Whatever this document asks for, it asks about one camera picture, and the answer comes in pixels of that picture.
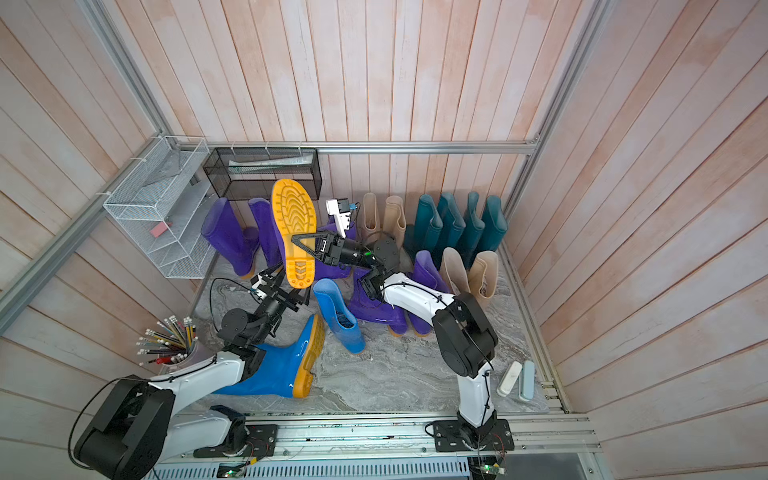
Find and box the pink pencil cup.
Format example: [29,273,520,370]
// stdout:
[136,315,214,371]

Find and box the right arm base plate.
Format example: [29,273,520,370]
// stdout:
[425,416,515,454]

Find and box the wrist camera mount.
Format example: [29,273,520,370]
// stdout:
[326,198,357,238]
[250,273,275,301]

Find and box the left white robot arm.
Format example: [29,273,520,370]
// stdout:
[67,266,324,479]

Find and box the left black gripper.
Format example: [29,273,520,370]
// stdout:
[250,257,312,344]

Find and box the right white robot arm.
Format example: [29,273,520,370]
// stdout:
[286,231,498,439]

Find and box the white wire mesh shelf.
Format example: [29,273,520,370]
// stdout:
[104,136,217,279]

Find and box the pink eraser block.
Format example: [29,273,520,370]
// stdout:
[150,221,172,238]

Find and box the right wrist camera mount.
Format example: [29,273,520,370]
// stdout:
[326,198,357,238]

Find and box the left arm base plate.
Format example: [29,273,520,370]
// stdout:
[193,405,278,460]

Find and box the aluminium frame rail back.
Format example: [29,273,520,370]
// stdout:
[206,140,538,155]

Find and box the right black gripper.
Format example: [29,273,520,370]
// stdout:
[298,236,375,278]

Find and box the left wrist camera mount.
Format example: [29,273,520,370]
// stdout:
[250,273,275,301]

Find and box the black wire mesh basket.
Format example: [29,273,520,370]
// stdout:
[203,147,323,201]

